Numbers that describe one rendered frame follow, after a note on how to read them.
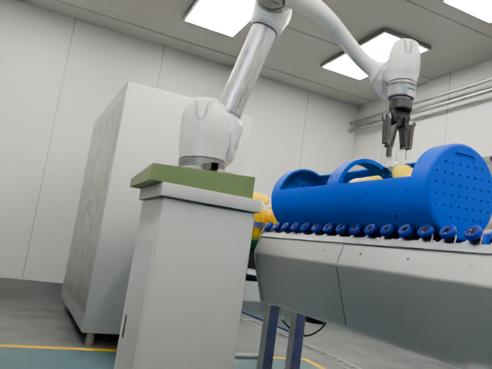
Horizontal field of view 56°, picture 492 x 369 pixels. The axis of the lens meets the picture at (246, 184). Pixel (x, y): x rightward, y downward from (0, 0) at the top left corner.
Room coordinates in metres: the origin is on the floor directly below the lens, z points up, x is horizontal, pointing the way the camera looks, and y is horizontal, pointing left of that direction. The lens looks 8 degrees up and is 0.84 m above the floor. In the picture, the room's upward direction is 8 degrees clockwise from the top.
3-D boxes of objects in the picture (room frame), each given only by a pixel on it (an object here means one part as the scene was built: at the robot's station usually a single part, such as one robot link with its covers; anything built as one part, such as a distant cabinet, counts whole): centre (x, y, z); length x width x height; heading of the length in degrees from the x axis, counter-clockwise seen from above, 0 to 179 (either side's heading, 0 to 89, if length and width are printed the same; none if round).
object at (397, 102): (1.49, -0.47, 1.36); 0.08 x 0.07 x 0.09; 116
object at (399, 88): (1.49, -0.47, 1.43); 0.09 x 0.09 x 0.06
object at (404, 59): (1.50, -0.47, 1.54); 0.13 x 0.11 x 0.16; 173
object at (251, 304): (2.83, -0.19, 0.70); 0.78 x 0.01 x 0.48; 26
